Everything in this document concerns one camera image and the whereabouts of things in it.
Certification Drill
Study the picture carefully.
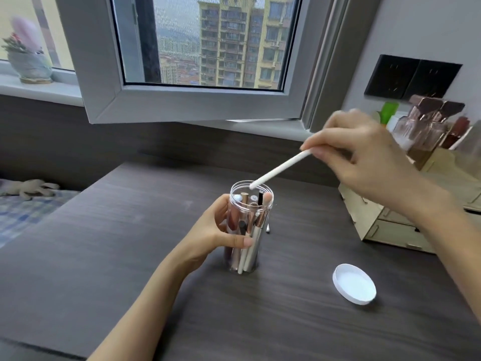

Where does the person's left forearm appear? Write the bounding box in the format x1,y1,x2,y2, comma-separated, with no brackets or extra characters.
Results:
87,255,193,361

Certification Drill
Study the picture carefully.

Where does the gray open window sash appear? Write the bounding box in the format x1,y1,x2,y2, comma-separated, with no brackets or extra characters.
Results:
55,0,384,133

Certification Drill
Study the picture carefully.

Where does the gray stuffed toy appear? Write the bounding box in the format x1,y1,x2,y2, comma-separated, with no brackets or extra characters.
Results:
0,179,61,201

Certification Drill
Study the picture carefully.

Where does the dark red bottle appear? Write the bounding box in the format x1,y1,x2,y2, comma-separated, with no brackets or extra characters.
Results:
440,116,471,150

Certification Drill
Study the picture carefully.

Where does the person's left hand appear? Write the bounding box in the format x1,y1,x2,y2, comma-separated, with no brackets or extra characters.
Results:
180,194,253,274

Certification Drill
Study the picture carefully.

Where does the white-handled makeup brush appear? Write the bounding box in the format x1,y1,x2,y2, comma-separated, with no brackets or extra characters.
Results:
249,149,313,190

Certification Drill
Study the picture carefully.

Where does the clear plastic jar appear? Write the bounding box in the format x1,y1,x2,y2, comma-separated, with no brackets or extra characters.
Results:
224,180,274,274

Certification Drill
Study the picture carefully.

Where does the bundle of makeup brushes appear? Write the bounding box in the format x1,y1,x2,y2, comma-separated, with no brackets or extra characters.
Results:
226,190,273,275

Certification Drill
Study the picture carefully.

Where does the light wooden desk organizer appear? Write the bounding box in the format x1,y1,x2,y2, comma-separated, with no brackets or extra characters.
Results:
338,146,481,254

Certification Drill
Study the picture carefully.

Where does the person's right forearm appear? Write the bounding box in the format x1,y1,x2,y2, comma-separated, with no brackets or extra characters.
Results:
424,199,481,322

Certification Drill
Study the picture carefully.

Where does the potted plant with pink tuft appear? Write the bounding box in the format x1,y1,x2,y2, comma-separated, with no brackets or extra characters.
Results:
1,16,53,85

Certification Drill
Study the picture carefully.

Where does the brown-capped glass perfume bottle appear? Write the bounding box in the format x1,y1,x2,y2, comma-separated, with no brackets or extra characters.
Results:
393,95,444,151
408,101,466,171

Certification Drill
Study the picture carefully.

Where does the black wall socket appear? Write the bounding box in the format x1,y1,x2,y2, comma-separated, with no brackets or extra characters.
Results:
364,54,421,99
404,60,463,101

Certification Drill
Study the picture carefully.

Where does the blue checkered bedsheet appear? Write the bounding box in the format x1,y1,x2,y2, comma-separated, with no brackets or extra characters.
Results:
0,179,80,249

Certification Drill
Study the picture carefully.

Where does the white round jar lid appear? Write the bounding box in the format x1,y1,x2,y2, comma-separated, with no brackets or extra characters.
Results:
332,263,377,306

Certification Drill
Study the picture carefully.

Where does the gray window sill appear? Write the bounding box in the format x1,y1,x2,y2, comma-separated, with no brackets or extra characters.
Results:
0,60,313,142

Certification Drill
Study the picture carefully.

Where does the translucent plastic container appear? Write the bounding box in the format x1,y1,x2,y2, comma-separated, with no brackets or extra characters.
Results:
451,120,481,178

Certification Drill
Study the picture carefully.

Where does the person's right hand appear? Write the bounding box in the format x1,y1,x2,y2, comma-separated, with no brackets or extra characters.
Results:
300,108,457,225

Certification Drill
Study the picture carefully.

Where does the yellow apartment building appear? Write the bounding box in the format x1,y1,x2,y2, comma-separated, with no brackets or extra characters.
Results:
198,0,297,90

